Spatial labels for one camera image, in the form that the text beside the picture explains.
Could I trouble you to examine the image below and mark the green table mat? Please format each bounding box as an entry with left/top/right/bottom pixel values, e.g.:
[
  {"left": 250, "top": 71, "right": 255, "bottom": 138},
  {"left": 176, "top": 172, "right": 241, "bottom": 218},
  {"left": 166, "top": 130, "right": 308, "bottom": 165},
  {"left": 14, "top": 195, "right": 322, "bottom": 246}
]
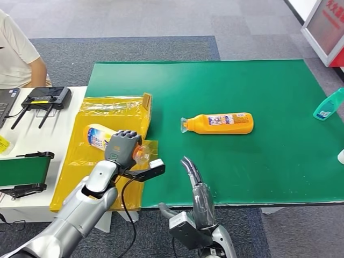
[{"left": 84, "top": 59, "right": 344, "bottom": 210}]

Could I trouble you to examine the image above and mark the person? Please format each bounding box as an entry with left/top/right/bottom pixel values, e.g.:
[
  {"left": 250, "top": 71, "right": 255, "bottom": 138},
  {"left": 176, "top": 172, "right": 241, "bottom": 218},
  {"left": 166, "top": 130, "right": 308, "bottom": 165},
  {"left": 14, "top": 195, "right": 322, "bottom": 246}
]
[{"left": 0, "top": 9, "right": 53, "bottom": 90}]

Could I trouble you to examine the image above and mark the black remote controller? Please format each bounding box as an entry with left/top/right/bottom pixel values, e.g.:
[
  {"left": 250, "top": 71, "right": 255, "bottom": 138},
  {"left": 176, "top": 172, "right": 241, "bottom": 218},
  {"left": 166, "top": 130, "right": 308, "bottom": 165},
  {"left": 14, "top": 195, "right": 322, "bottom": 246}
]
[{"left": 11, "top": 86, "right": 72, "bottom": 130}]

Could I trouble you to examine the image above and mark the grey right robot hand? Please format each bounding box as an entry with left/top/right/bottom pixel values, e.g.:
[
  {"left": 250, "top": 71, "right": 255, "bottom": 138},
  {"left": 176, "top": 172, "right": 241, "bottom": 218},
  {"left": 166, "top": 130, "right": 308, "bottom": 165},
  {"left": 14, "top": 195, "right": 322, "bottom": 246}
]
[{"left": 158, "top": 155, "right": 217, "bottom": 231}]

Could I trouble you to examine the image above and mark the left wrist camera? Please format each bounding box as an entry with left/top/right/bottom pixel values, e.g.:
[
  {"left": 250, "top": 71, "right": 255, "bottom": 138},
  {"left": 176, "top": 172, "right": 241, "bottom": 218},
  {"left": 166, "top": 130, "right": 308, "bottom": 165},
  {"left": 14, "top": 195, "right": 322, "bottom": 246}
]
[{"left": 118, "top": 158, "right": 166, "bottom": 183}]

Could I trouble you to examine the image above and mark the white table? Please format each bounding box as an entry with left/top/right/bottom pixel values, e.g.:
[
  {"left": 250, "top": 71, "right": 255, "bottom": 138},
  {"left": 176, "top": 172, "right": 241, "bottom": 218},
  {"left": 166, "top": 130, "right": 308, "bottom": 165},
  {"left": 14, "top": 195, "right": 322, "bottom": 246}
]
[{"left": 0, "top": 86, "right": 140, "bottom": 234}]

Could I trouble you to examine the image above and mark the yellow packet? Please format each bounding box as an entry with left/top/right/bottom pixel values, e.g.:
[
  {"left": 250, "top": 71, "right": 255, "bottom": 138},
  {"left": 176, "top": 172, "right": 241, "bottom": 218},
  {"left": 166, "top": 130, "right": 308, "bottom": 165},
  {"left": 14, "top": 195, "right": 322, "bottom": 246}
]
[{"left": 0, "top": 134, "right": 14, "bottom": 156}]

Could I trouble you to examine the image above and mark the teal bottle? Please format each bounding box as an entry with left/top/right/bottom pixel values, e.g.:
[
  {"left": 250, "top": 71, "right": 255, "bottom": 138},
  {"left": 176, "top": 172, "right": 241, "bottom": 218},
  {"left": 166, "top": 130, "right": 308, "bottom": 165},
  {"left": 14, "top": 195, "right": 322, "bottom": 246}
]
[{"left": 313, "top": 87, "right": 344, "bottom": 122}]

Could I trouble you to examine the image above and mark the black cable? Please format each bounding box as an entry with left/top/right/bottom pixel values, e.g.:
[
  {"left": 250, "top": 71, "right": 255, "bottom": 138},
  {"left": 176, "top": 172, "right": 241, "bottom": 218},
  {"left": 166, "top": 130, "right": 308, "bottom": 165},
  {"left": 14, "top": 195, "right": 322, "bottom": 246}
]
[{"left": 121, "top": 177, "right": 137, "bottom": 258}]

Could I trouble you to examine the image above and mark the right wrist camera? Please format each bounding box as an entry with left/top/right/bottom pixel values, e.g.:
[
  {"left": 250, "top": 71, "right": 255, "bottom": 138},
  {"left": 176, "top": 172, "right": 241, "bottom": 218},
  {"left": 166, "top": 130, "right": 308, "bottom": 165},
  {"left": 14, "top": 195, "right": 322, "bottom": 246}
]
[{"left": 168, "top": 211, "right": 213, "bottom": 250}]

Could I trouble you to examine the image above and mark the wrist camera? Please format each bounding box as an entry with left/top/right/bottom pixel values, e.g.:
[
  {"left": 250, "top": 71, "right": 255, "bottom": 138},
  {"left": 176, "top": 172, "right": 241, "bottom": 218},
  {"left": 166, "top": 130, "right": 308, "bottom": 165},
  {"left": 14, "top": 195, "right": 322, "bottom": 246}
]
[
  {"left": 168, "top": 211, "right": 213, "bottom": 250},
  {"left": 118, "top": 158, "right": 166, "bottom": 183}
]

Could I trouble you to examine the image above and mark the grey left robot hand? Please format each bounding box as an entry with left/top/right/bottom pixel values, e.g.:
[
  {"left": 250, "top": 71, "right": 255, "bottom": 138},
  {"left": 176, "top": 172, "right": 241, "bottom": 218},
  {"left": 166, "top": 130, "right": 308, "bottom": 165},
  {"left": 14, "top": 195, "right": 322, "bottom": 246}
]
[{"left": 104, "top": 130, "right": 143, "bottom": 171}]

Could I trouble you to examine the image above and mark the orange detergent bottle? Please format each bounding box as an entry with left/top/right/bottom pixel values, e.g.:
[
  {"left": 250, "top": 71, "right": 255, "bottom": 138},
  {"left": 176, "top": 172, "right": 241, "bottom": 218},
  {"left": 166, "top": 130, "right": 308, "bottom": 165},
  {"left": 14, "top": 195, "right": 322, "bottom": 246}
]
[
  {"left": 83, "top": 123, "right": 152, "bottom": 167},
  {"left": 180, "top": 112, "right": 254, "bottom": 135}
]

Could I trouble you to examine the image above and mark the red and white sign board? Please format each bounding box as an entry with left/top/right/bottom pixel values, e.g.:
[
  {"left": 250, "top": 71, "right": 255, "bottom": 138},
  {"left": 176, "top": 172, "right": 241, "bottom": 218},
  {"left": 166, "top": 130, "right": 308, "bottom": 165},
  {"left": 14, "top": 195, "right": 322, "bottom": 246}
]
[{"left": 300, "top": 0, "right": 344, "bottom": 68}]

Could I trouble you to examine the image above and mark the yellow plastic bag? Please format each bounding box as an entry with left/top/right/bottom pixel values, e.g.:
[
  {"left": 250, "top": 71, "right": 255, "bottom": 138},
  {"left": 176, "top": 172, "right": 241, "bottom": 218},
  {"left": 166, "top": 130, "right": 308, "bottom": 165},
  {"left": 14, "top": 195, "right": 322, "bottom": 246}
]
[{"left": 50, "top": 92, "right": 159, "bottom": 213}]

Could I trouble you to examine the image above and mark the small green conveyor belt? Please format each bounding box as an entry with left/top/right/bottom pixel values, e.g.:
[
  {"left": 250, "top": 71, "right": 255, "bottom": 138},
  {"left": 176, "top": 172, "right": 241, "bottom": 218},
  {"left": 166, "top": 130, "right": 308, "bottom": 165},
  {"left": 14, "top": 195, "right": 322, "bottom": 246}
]
[{"left": 0, "top": 150, "right": 55, "bottom": 200}]

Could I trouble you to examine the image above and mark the dark laptop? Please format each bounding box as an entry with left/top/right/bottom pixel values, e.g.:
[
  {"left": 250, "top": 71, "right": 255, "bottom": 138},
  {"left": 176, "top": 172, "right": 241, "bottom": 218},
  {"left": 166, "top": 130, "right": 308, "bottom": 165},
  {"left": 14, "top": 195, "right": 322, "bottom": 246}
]
[{"left": 0, "top": 88, "right": 21, "bottom": 130}]

